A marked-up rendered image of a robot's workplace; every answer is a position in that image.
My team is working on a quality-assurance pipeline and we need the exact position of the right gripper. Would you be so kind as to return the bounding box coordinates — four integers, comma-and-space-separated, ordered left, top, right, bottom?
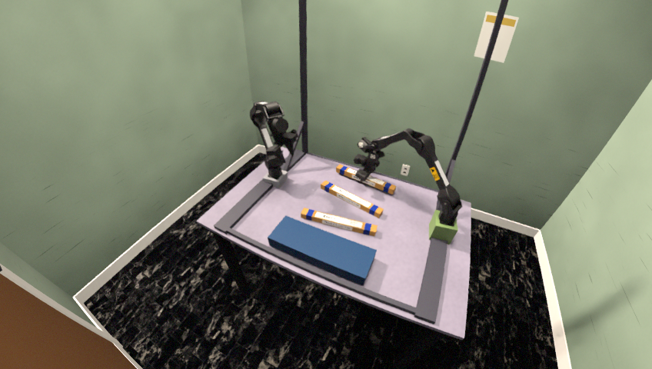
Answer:
266, 131, 294, 163

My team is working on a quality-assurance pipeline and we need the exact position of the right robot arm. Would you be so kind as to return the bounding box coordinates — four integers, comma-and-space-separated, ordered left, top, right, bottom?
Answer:
250, 101, 298, 179

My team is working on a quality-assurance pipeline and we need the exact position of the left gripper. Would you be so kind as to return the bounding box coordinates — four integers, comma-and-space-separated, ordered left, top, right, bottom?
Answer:
355, 158, 380, 182

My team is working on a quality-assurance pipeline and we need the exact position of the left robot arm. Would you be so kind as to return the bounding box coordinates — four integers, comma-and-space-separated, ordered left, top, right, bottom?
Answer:
358, 128, 463, 226

